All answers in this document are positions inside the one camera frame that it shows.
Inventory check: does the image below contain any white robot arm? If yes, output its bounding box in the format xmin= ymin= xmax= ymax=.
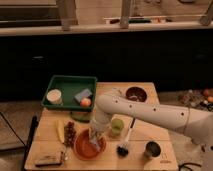
xmin=90 ymin=91 xmax=213 ymax=150

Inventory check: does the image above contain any brown rectangular block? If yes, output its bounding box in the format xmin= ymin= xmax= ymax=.
xmin=34 ymin=153 xmax=62 ymax=167

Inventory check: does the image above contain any dark brown bowl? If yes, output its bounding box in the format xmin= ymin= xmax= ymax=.
xmin=126 ymin=87 xmax=147 ymax=102

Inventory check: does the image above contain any yellow banana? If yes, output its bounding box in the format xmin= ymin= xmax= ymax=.
xmin=56 ymin=120 xmax=65 ymax=144

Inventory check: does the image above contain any orange fruit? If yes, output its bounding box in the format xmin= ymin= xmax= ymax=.
xmin=80 ymin=97 xmax=91 ymax=107

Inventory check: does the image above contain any blue sponge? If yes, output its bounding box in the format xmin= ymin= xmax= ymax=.
xmin=74 ymin=89 xmax=92 ymax=102

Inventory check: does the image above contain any red bowl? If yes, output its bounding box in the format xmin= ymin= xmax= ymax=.
xmin=74 ymin=129 xmax=106 ymax=161

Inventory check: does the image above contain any black dish brush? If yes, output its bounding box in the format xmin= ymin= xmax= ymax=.
xmin=117 ymin=118 xmax=135 ymax=157

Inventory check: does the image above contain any green cup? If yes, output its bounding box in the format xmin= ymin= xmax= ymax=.
xmin=111 ymin=118 xmax=124 ymax=137

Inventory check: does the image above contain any white round can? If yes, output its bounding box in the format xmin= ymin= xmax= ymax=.
xmin=46 ymin=89 xmax=62 ymax=105

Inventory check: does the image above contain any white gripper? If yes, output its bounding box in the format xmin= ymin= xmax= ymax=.
xmin=89 ymin=118 xmax=109 ymax=151

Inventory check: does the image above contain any metal cup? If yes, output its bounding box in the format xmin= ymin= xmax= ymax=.
xmin=144 ymin=141 xmax=161 ymax=158

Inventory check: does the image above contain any green plastic tray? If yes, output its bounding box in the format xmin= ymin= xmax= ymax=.
xmin=42 ymin=75 xmax=97 ymax=112

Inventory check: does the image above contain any green flat plate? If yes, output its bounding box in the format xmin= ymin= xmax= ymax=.
xmin=70 ymin=111 xmax=91 ymax=123

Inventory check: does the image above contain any black cable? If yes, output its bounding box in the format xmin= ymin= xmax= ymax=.
xmin=178 ymin=162 xmax=203 ymax=171

